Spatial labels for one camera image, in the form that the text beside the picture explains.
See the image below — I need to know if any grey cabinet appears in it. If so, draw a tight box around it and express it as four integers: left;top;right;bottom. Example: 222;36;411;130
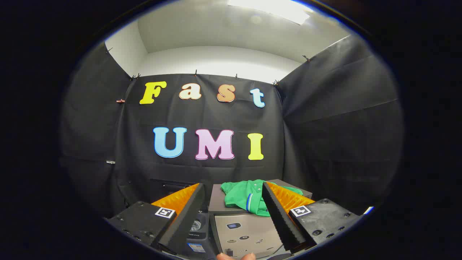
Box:
209;179;313;260

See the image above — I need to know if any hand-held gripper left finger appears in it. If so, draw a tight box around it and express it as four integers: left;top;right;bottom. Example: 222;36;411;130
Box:
106;183;206;255

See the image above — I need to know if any black backdrop cloth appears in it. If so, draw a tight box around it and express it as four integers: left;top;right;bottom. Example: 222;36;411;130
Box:
60;34;404;221

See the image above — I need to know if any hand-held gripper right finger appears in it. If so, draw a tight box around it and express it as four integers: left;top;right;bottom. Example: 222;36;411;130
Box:
261;181;362;254

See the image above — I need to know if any green polo shirt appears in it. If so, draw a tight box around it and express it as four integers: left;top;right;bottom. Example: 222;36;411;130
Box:
221;179;304;217

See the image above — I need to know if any dark grey washing machine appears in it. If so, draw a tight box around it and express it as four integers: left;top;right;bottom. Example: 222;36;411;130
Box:
149;178;219;260

